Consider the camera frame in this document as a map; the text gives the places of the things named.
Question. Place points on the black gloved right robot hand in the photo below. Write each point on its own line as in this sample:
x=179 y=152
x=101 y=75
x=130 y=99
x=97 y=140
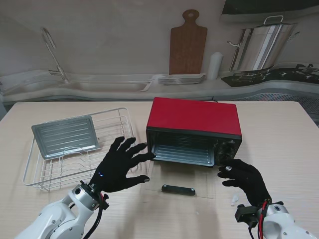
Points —
x=249 y=181

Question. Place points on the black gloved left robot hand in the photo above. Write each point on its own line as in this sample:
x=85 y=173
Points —
x=117 y=171

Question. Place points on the ribbed metal baking tray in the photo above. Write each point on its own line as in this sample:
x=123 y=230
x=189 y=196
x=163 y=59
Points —
x=64 y=135
x=183 y=152

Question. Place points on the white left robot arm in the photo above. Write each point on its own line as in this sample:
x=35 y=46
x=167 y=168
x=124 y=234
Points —
x=59 y=216

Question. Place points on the black oven timer knob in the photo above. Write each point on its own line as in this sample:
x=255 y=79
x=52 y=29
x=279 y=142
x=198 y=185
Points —
x=225 y=158

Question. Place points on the black oven temperature knob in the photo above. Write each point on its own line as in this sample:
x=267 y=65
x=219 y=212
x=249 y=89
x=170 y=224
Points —
x=227 y=149

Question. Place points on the red and black toaster oven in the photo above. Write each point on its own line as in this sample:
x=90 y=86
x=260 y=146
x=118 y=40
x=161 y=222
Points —
x=192 y=117

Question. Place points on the small white paper scrap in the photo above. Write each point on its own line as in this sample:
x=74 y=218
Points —
x=234 y=199

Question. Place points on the steel kitchen sink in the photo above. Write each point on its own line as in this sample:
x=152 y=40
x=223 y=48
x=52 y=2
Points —
x=107 y=86

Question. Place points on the black gas stove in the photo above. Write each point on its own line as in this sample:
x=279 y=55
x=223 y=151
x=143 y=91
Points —
x=274 y=76

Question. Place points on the stack of white plates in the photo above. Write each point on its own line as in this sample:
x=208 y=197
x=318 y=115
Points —
x=182 y=79

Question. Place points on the white cylindrical bottle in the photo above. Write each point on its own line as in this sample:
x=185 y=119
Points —
x=214 y=66

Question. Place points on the chrome kitchen faucet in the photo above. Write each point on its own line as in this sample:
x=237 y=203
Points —
x=53 y=54

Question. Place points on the stainless steel stockpot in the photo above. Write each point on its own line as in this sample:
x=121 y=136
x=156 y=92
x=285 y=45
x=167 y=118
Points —
x=261 y=47

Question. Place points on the brown wooden cutting board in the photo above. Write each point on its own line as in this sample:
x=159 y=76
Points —
x=188 y=47

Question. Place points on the dark range hood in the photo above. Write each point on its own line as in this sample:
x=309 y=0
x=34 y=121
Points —
x=269 y=7

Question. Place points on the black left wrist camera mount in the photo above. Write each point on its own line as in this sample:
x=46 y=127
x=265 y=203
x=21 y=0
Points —
x=104 y=200

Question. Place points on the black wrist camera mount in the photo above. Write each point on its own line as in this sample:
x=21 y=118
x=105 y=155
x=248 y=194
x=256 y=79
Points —
x=104 y=200
x=245 y=215

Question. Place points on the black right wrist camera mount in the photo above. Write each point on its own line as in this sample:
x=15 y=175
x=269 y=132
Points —
x=245 y=215

